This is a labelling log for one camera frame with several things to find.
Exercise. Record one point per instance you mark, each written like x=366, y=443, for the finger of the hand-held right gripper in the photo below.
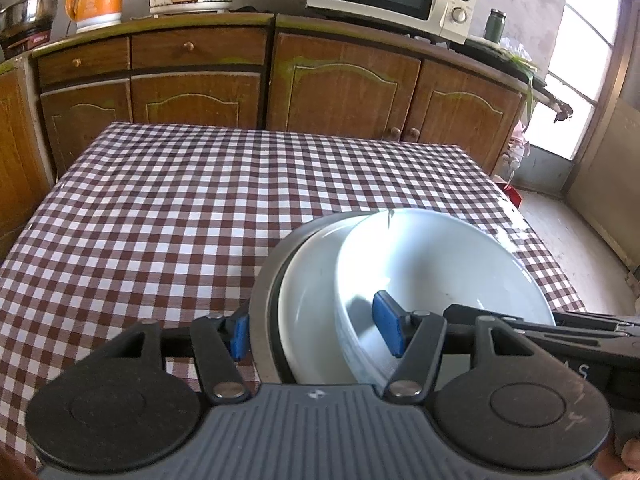
x=600, y=319
x=460, y=317

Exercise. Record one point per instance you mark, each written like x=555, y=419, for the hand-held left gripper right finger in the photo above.
x=392, y=325

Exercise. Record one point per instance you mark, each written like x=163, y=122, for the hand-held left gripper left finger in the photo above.
x=237, y=337

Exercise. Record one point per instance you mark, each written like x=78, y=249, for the stainless steel bowl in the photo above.
x=265, y=310

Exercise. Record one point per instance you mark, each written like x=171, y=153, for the blue patterned bowl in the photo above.
x=440, y=260

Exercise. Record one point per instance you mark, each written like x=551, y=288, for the person's right hand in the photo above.
x=627, y=455

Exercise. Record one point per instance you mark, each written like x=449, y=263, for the brown checkered tablecloth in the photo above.
x=200, y=200

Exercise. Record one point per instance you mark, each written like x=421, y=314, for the glass paned door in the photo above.
x=600, y=160

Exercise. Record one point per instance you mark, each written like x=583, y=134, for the pink plastic bags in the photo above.
x=520, y=135

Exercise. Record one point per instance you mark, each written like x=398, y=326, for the dark wooden stick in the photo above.
x=555, y=102

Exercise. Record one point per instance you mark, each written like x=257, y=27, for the green onion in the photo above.
x=530, y=95

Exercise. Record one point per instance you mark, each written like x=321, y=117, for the double-door wooden cabinet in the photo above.
x=340, y=85

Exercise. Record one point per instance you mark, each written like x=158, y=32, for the black flat cooktop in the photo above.
x=480, y=52

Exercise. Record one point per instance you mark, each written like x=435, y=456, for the clear plastic bag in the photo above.
x=515, y=50

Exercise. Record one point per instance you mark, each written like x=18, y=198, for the single-door wooden cabinet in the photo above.
x=20, y=160

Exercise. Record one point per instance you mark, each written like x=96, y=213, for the green thermos bottle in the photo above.
x=495, y=27

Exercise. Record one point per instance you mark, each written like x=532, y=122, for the red black induction cooker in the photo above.
x=25, y=42

